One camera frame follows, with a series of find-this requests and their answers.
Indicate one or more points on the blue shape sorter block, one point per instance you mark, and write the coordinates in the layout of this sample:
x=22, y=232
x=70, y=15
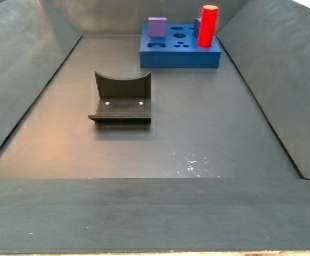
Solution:
x=177, y=50

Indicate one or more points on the blue star peg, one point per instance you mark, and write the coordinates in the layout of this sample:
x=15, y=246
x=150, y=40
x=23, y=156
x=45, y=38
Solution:
x=197, y=26

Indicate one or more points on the purple rectangular peg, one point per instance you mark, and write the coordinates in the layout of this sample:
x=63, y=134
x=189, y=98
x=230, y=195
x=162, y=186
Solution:
x=157, y=26

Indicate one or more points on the red hexagonal peg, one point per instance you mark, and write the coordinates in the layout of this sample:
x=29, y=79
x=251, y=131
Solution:
x=209, y=18

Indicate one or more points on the black curved holder stand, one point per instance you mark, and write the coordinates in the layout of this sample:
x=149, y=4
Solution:
x=125, y=99

